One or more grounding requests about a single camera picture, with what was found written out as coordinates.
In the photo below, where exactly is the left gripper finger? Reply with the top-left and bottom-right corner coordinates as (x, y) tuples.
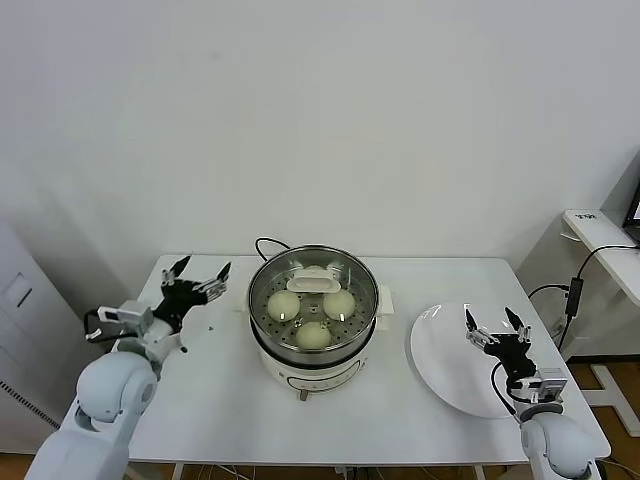
(160, 255), (193, 287)
(195, 261), (233, 304)

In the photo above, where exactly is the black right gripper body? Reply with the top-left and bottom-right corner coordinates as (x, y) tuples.
(483, 333), (539, 384)

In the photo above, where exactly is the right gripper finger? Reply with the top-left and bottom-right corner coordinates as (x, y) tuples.
(503, 306), (532, 344)
(463, 308), (499, 351)

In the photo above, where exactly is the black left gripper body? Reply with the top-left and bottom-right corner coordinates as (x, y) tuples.
(152, 280), (209, 334)

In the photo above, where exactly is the glass lid with cream handle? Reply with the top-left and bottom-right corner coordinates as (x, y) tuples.
(248, 245), (379, 351)

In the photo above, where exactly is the steel perforated steamer basket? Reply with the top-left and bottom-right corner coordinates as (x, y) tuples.
(233, 244), (396, 354)

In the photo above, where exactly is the white round plate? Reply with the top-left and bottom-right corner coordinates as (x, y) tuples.
(409, 301), (526, 420)

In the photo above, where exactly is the white side desk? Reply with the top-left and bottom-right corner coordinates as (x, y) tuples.
(514, 207), (640, 431)

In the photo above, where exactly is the cream electric cooker base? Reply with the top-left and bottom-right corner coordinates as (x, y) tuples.
(249, 319), (391, 404)

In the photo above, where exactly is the white cabinet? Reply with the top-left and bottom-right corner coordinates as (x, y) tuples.
(0, 219), (109, 456)

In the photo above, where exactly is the laptop computer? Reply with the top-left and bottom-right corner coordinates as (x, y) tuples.
(621, 174), (640, 232)

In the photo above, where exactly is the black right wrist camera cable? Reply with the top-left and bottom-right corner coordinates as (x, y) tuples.
(489, 362), (524, 416)

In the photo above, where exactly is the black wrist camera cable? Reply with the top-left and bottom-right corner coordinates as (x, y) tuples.
(83, 309), (124, 344)
(489, 362), (524, 416)

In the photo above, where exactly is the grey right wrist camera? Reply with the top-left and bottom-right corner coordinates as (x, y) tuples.
(524, 367), (569, 404)

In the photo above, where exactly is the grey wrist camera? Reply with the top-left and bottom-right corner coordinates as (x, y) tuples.
(97, 299), (155, 336)
(524, 367), (569, 404)

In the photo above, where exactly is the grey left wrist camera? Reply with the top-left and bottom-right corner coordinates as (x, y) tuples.
(97, 299), (155, 336)

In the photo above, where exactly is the black cooker power cable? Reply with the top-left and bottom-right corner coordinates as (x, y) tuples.
(255, 237), (294, 264)

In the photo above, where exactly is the black power adapter cable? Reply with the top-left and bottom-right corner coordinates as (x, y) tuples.
(527, 243), (640, 354)

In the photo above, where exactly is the black left wrist camera cable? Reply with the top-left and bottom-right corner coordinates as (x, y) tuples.
(83, 309), (124, 344)

